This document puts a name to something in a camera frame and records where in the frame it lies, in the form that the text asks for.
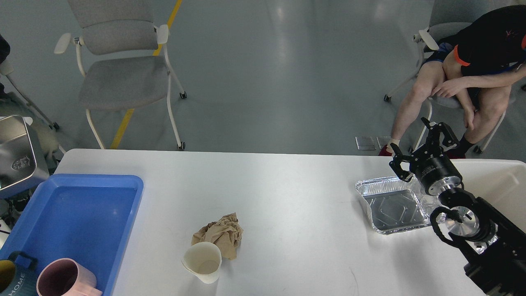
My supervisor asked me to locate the white chair at left edge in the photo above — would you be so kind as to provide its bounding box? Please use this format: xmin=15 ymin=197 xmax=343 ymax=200
xmin=0 ymin=59 xmax=60 ymax=131

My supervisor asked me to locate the stainless steel tray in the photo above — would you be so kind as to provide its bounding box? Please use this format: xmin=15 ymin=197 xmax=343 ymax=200
xmin=0 ymin=115 xmax=49 ymax=199

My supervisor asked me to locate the blue plastic tray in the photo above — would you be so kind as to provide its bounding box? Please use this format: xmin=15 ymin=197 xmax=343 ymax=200
xmin=1 ymin=174 xmax=143 ymax=296

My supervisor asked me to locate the aluminium foil tray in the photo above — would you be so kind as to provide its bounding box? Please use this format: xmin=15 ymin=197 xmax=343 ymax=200
xmin=355 ymin=176 xmax=441 ymax=235

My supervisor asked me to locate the beige waste bin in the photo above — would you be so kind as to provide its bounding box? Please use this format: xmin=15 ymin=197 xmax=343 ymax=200
xmin=450 ymin=159 xmax=526 ymax=296

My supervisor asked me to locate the grey chair under person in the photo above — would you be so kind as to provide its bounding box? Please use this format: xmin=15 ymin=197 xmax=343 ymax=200
xmin=383 ymin=0 xmax=525 ymax=154

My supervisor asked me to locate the seated person black shirt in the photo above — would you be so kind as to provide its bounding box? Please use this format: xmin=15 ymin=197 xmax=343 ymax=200
xmin=379 ymin=5 xmax=526 ymax=159

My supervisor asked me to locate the crumpled brown paper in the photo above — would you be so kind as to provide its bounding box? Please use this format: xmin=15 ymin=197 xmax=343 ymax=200
xmin=191 ymin=213 xmax=244 ymax=260

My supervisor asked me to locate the metal floor plate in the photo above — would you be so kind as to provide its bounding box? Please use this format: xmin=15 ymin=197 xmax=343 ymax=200
xmin=376 ymin=136 xmax=391 ymax=150
xmin=355 ymin=136 xmax=376 ymax=150

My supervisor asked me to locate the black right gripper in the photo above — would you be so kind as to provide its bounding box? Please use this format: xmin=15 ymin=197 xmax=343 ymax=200
xmin=389 ymin=117 xmax=463 ymax=196

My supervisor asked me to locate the pink mug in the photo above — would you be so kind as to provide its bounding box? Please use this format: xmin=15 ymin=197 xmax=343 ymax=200
xmin=36 ymin=257 xmax=103 ymax=296

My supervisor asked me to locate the grey office chair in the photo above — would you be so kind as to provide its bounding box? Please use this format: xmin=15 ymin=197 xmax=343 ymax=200
xmin=54 ymin=0 xmax=187 ymax=150

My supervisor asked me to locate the dark teal home mug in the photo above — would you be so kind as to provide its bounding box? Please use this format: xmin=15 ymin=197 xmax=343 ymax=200
xmin=0 ymin=251 xmax=38 ymax=296

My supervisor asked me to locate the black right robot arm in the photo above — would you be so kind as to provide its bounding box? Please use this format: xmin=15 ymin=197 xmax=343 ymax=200
xmin=389 ymin=117 xmax=526 ymax=296

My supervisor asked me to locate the white paper cup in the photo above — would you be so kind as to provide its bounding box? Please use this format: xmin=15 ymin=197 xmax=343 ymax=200
xmin=182 ymin=242 xmax=222 ymax=284

